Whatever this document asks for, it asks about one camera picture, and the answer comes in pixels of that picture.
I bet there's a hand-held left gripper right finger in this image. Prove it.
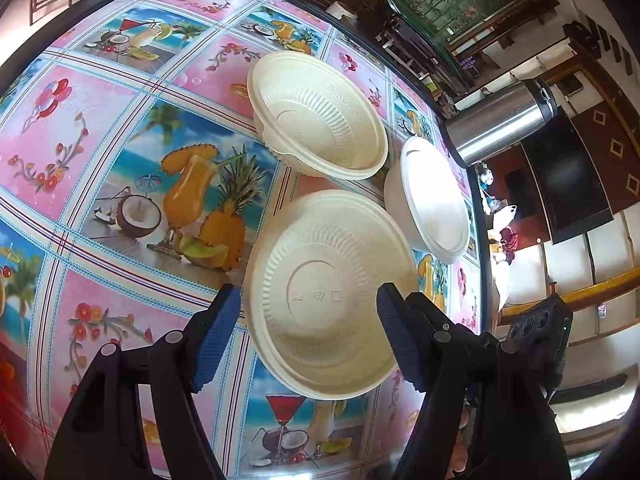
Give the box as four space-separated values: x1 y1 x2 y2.
376 282 573 480

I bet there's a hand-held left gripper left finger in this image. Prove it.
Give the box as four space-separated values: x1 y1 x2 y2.
45 284 242 480

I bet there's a cream ribbed paper bowl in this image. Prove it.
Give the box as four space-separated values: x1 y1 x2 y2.
247 51 389 181
243 190 419 401

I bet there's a white foam bowl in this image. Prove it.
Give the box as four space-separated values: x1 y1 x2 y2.
383 136 472 265

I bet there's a gold pillar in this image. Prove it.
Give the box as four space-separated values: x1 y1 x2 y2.
500 265 640 323

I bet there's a dark red cloth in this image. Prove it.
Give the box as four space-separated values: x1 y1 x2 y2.
500 227 521 261

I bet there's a white plastic bag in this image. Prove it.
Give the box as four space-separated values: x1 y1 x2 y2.
492 205 518 231

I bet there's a black television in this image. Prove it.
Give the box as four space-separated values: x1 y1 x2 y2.
520 110 615 246

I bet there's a printed fruit tablecloth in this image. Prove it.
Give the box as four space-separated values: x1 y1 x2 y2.
0 0 483 480

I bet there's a large steel thermos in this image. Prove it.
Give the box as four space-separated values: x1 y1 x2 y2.
445 78 558 167

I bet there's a black metal frame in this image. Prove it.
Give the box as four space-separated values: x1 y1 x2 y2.
375 12 441 81

